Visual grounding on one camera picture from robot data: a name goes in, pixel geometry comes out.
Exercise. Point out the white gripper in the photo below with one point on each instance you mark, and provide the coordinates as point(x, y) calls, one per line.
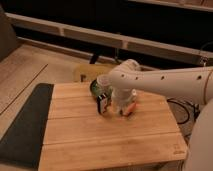
point(122, 98)

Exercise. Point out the white wall rail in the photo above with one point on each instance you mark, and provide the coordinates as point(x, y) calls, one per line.
point(138, 45)

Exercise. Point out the blue and orange block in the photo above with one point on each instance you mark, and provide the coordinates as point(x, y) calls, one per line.
point(129, 109)

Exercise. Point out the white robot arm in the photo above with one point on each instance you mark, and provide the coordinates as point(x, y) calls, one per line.
point(190, 84)

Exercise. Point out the green bowl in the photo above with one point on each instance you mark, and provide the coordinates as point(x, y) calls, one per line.
point(98, 87)

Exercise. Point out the black floor mat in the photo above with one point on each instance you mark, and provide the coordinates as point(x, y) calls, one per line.
point(22, 143)

